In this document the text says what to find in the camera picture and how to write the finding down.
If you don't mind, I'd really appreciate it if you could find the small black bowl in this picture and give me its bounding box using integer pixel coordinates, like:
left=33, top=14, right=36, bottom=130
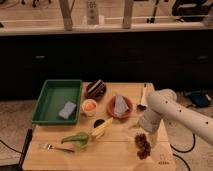
left=93, top=119, right=105, bottom=128

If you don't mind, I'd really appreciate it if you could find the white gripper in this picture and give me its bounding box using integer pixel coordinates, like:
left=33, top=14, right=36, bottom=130
left=138, top=108, right=162, bottom=148

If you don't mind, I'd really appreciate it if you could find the white remote control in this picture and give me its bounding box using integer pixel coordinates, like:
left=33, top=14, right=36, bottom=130
left=86, top=0, right=99, bottom=25

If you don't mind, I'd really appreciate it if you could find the black cable on floor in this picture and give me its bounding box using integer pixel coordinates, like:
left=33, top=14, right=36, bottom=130
left=169, top=131, right=197, bottom=171

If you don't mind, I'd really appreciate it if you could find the white cup with orange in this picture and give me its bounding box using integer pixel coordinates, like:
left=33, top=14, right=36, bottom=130
left=81, top=99, right=97, bottom=116

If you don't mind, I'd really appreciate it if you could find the spoon with white handle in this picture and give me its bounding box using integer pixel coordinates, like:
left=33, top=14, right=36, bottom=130
left=137, top=85, right=147, bottom=111

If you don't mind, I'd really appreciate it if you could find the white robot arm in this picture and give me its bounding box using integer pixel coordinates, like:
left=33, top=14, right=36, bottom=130
left=138, top=89, right=213, bottom=146

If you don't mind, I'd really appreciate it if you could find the silver fork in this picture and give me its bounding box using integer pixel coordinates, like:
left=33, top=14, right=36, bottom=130
left=41, top=143, right=75, bottom=153

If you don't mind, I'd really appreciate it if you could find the orange brown plate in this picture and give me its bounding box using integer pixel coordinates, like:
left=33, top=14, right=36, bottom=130
left=107, top=95, right=133, bottom=119

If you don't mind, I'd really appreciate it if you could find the grey cloth wedge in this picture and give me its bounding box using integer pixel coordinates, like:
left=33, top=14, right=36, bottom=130
left=114, top=95, right=129, bottom=116

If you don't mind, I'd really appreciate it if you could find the dark blue object on floor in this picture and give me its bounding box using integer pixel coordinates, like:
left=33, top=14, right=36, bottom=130
left=190, top=92, right=211, bottom=107

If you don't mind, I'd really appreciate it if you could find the green pepper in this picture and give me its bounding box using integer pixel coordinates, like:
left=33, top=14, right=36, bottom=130
left=61, top=132, right=89, bottom=149

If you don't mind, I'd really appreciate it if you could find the green plastic tray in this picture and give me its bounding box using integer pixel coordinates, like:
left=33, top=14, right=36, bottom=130
left=32, top=79, right=82, bottom=125

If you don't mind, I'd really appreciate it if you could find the grey blue sponge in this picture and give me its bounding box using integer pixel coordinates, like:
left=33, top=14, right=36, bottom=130
left=59, top=101, right=76, bottom=119

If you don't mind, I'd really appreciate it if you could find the yellow corn cob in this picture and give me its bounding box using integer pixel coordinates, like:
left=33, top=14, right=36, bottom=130
left=91, top=118, right=113, bottom=138

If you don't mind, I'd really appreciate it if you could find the dark red grape bunch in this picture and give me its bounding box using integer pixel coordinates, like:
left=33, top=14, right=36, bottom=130
left=135, top=133, right=151, bottom=160

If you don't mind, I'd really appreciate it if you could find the chocolate cake slice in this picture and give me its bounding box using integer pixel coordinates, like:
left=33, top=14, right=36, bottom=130
left=87, top=80, right=105, bottom=97

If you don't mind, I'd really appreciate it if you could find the wooden board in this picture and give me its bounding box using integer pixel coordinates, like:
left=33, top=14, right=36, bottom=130
left=23, top=83, right=176, bottom=171

